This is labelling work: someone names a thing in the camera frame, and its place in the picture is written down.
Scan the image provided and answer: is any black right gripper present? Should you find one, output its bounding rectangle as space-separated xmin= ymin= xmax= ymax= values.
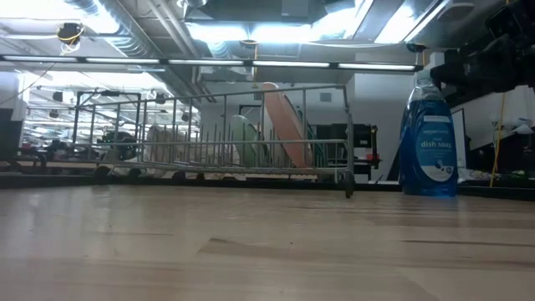
xmin=430 ymin=35 xmax=535 ymax=95

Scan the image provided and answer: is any light green plate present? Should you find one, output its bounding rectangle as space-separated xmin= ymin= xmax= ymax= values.
xmin=228 ymin=114 xmax=272 ymax=169

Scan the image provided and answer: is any pink plate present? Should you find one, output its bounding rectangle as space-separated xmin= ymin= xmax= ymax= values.
xmin=258 ymin=81 xmax=314 ymax=170

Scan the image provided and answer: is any overhead LED light bar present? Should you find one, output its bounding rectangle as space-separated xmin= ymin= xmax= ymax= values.
xmin=0 ymin=53 xmax=424 ymax=72

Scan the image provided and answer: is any white board panel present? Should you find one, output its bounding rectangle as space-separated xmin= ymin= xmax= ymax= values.
xmin=450 ymin=107 xmax=467 ymax=169

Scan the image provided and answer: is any ceiling camera with yellow cable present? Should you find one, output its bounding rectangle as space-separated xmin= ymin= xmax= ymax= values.
xmin=55 ymin=21 xmax=86 ymax=56

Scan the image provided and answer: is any black desk with monitor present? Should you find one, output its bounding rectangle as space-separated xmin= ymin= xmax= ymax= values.
xmin=311 ymin=122 xmax=382 ymax=181

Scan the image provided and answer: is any yellow hanging cable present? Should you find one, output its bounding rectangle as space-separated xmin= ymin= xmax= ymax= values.
xmin=489 ymin=92 xmax=507 ymax=188

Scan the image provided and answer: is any grey wire dish rack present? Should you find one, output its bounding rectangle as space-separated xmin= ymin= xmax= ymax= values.
xmin=70 ymin=84 xmax=357 ymax=200

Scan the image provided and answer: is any blue dish soap bottle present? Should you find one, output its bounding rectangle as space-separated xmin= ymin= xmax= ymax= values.
xmin=399 ymin=69 xmax=460 ymax=198

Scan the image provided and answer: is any person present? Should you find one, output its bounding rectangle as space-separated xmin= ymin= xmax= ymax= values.
xmin=102 ymin=130 xmax=140 ymax=163

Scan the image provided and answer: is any dark green plate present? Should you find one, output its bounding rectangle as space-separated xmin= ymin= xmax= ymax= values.
xmin=294 ymin=105 xmax=332 ymax=169

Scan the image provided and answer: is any black table edge rail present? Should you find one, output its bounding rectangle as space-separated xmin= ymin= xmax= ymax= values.
xmin=0 ymin=171 xmax=535 ymax=202

